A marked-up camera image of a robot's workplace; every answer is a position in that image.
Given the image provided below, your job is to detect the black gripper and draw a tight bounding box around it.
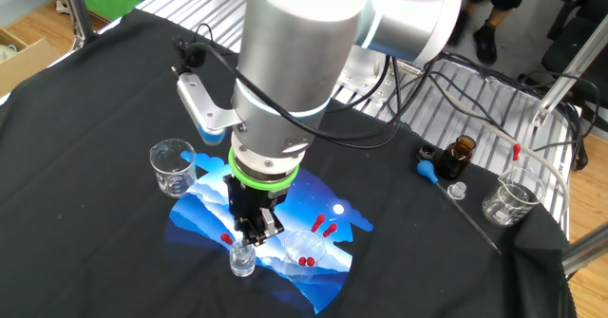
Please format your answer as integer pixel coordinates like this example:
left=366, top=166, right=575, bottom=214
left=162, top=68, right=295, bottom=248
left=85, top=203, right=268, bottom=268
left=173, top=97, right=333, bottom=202
left=222, top=173, right=291, bottom=248

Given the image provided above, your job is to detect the glass beaker holding liquid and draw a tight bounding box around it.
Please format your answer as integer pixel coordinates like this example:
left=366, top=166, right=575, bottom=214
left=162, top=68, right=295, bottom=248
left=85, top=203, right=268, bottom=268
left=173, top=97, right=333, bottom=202
left=481, top=165, right=546, bottom=228

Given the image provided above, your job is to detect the small clear glass vial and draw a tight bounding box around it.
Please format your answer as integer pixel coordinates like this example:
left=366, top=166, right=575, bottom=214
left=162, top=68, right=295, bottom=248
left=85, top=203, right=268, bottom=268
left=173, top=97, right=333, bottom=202
left=228, top=240, right=257, bottom=278

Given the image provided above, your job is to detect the glass beaker holding droppers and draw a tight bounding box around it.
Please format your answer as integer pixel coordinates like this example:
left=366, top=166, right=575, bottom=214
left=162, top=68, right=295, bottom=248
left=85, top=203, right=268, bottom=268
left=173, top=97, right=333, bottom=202
left=282, top=227, right=328, bottom=281

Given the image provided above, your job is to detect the clear glass beaker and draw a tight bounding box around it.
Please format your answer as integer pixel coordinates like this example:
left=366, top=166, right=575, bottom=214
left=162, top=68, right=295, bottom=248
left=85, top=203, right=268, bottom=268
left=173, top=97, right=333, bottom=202
left=149, top=138, right=199, bottom=199

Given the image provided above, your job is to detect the long blue bulb pipette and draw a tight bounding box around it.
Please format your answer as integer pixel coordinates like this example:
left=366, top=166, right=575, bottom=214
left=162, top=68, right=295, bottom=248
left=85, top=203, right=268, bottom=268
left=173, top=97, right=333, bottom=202
left=416, top=159, right=503, bottom=255

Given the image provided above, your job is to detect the black bottle cap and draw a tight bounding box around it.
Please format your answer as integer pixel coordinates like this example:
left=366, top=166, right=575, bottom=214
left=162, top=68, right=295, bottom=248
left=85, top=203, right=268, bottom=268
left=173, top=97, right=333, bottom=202
left=415, top=144, right=438, bottom=163

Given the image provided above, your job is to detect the black cloth with blue print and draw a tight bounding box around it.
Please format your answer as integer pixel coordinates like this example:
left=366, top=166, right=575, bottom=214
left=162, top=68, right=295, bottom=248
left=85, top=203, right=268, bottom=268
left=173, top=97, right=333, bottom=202
left=0, top=8, right=579, bottom=318

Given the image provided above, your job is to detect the small clear glass stopper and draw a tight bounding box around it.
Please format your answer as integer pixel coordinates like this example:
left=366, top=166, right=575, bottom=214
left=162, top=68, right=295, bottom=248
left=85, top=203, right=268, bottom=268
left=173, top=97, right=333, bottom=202
left=446, top=181, right=468, bottom=201

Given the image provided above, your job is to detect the brown glass bottle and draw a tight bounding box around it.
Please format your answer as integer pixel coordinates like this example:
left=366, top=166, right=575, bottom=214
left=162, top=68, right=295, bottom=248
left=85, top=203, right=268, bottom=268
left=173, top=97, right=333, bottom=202
left=435, top=135, right=478, bottom=181

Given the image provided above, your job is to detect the brown cardboard box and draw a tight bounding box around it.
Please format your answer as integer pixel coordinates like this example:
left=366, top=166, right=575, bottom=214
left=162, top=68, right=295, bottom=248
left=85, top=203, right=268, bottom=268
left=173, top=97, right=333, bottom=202
left=0, top=27, right=63, bottom=100

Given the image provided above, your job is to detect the black office chair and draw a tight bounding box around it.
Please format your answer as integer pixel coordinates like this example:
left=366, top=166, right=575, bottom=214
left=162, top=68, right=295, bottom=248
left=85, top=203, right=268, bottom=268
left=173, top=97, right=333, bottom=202
left=539, top=0, right=608, bottom=189

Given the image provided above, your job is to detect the green wrist adapter ring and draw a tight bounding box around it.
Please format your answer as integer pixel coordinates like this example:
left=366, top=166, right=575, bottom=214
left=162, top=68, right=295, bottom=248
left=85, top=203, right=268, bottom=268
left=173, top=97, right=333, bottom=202
left=227, top=145, right=300, bottom=191

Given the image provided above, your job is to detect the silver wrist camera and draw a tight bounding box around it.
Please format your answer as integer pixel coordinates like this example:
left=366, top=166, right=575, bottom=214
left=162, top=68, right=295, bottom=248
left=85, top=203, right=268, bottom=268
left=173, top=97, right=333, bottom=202
left=175, top=70, right=243, bottom=147

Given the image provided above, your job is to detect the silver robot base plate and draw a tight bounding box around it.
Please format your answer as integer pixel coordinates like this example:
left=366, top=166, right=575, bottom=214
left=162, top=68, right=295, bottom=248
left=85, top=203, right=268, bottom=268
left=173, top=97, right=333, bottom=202
left=332, top=47, right=419, bottom=105

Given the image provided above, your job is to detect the black table cable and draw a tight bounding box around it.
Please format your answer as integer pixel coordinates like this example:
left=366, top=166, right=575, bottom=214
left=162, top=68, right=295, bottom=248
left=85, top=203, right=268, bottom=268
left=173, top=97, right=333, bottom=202
left=408, top=57, right=523, bottom=141
left=520, top=69, right=601, bottom=154

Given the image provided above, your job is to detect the aluminium frame post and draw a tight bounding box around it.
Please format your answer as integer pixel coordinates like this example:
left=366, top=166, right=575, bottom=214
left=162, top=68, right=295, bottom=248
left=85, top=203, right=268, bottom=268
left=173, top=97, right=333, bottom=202
left=561, top=220, right=608, bottom=276
left=530, top=11, right=608, bottom=129
left=56, top=0, right=99, bottom=51

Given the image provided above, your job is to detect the beige hose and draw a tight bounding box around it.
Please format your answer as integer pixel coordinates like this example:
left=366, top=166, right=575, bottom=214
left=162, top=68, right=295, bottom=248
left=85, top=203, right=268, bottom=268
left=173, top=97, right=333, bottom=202
left=439, top=92, right=570, bottom=217

